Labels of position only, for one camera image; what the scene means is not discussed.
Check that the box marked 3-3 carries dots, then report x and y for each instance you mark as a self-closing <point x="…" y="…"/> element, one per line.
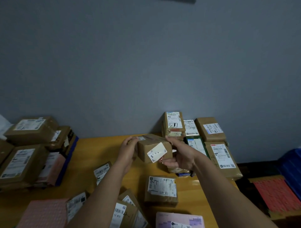
<point x="128" y="200"/>

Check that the large pink box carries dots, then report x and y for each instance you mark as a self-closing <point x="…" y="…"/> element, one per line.
<point x="178" y="219"/>

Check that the person's right hand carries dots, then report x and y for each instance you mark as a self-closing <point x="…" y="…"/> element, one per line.
<point x="183" y="157"/>

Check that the person's right forearm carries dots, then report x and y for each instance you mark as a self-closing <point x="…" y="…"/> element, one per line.
<point x="230" y="199"/>

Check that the person's left hand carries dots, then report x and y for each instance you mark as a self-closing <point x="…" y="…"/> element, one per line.
<point x="127" y="152"/>

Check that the dark green box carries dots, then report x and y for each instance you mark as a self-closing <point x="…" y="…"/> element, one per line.
<point x="197" y="145"/>

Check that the small tall box white labels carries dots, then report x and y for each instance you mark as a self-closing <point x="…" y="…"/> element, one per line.
<point x="75" y="205"/>

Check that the blue plastic crate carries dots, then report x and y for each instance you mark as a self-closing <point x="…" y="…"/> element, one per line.
<point x="291" y="169"/>

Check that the small cardboard parcel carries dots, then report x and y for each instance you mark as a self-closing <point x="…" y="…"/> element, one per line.
<point x="120" y="216"/>
<point x="102" y="172"/>
<point x="191" y="128"/>
<point x="178" y="170"/>

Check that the pink dot sticker sheet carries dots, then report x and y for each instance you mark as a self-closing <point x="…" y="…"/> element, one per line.
<point x="44" y="213"/>

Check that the person's left forearm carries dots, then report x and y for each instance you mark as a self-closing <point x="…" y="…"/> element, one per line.
<point x="98" y="199"/>

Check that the box of stack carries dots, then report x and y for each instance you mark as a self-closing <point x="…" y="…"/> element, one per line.
<point x="223" y="162"/>
<point x="21" y="164"/>

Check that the blue plastic grid pallet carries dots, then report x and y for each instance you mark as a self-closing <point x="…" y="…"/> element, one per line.
<point x="185" y="174"/>
<point x="67" y="162"/>

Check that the box with black KARRIE band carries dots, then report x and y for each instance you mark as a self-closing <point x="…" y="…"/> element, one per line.
<point x="63" y="138"/>

